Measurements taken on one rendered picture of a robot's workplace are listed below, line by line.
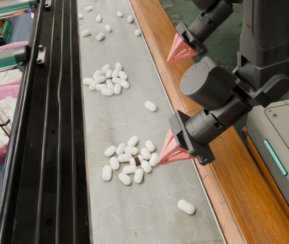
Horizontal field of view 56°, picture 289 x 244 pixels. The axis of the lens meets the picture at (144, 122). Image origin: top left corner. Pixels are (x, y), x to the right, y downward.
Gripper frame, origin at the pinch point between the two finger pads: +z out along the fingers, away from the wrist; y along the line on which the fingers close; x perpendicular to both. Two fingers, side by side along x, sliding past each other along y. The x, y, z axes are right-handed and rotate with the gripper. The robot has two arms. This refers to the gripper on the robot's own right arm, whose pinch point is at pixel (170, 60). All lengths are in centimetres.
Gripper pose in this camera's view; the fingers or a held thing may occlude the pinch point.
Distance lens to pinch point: 77.6
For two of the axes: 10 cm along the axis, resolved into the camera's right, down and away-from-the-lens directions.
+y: 2.0, 6.9, -6.9
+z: -6.6, 6.2, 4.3
